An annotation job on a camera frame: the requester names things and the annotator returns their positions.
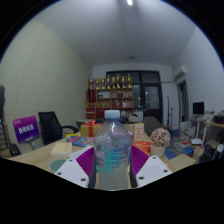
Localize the purple sign board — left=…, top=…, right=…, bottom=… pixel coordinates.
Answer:
left=12, top=114, right=41, bottom=151

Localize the black microphone stand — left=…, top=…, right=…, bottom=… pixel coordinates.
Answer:
left=165, top=95, right=174, bottom=131

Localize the black office chair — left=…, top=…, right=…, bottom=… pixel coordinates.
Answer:
left=37, top=110, right=80, bottom=146

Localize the wooden side desk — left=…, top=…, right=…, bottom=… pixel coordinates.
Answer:
left=191, top=116, right=224, bottom=158

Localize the white round stool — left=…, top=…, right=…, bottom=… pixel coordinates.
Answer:
left=213, top=143, right=224, bottom=158

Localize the black computer monitor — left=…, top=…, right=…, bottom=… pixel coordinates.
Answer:
left=192, top=101, right=205, bottom=117

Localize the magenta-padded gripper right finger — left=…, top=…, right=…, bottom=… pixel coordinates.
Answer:
left=130, top=144, right=174, bottom=188

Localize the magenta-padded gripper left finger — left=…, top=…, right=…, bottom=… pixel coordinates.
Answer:
left=54, top=146, right=98, bottom=189

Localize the yellow gift box red ribbon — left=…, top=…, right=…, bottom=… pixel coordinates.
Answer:
left=79, top=119, right=103, bottom=138

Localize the white wall air conditioner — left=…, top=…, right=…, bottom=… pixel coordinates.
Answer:
left=171, top=64, right=188, bottom=79

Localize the wooden shelf unit with trophies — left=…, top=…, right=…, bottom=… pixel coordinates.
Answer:
left=85, top=73, right=135, bottom=120

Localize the stack of books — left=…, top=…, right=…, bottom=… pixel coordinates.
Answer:
left=179, top=120, right=197, bottom=141

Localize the blue colourful book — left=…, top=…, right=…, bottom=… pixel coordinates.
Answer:
left=66, top=135, right=90, bottom=148

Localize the orange standing card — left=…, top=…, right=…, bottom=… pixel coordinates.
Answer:
left=132, top=122, right=145, bottom=143

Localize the pale yellow notepad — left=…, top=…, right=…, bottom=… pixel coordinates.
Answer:
left=50, top=142, right=73, bottom=158

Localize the olive grey armchair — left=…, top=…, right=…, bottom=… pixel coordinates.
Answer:
left=143, top=115, right=165, bottom=136

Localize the clear plastic water bottle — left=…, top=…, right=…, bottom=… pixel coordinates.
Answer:
left=93, top=109, right=134, bottom=192

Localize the red orange book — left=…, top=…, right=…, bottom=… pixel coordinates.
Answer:
left=133, top=140, right=153, bottom=157

